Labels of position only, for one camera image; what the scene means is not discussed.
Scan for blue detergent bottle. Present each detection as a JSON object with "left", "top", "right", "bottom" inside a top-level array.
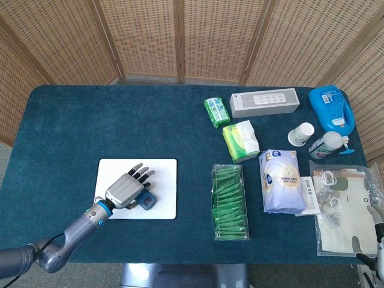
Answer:
[{"left": 308, "top": 85, "right": 356, "bottom": 133}]

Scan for white drawing board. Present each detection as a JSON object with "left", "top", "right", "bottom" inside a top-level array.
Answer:
[{"left": 94, "top": 158, "right": 178, "bottom": 220}]

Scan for clear plastic zip bag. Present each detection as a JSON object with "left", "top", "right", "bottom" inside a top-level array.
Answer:
[{"left": 308, "top": 160, "right": 384, "bottom": 257}]

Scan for white barcode label card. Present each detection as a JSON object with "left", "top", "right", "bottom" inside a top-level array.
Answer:
[{"left": 295, "top": 176, "right": 321, "bottom": 217}]

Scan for white pump dispenser bottle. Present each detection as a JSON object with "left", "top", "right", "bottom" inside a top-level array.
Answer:
[{"left": 308, "top": 131, "right": 356, "bottom": 160}]

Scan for white blue refill pouch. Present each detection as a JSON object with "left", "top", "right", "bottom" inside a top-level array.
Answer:
[{"left": 258, "top": 149, "right": 307, "bottom": 215}]

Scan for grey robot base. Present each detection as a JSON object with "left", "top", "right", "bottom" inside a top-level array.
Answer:
[{"left": 119, "top": 263, "right": 250, "bottom": 288}]

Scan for clear box of green sachets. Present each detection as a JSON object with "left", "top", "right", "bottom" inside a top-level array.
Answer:
[{"left": 211, "top": 163, "right": 250, "bottom": 242}]

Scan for green facial tissue pack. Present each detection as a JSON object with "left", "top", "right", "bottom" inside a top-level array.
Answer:
[{"left": 222, "top": 119, "right": 260, "bottom": 164}]

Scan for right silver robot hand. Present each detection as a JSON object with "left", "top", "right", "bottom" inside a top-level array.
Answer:
[{"left": 351, "top": 205, "right": 384, "bottom": 271}]

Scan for dark blue table cloth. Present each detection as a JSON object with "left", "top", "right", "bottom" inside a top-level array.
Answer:
[{"left": 0, "top": 84, "right": 370, "bottom": 265}]

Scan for green wet wipes pack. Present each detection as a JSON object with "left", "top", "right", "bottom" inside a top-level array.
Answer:
[{"left": 203, "top": 97, "right": 231, "bottom": 129}]

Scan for blue board eraser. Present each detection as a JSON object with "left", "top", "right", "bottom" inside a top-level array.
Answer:
[{"left": 134, "top": 188, "right": 158, "bottom": 210}]

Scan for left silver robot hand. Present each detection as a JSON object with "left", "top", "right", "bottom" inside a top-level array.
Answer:
[{"left": 104, "top": 163, "right": 157, "bottom": 210}]

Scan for white paper cup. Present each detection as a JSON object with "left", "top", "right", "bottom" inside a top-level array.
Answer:
[{"left": 287, "top": 122, "right": 315, "bottom": 147}]

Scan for grey power strip box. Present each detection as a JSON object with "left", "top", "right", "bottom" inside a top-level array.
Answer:
[{"left": 229, "top": 88, "right": 301, "bottom": 119}]

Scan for wooden rattan folding screen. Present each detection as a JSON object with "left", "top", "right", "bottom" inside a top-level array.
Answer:
[{"left": 0, "top": 0, "right": 384, "bottom": 163}]

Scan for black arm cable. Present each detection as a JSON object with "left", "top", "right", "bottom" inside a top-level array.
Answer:
[{"left": 0, "top": 232, "right": 66, "bottom": 286}]

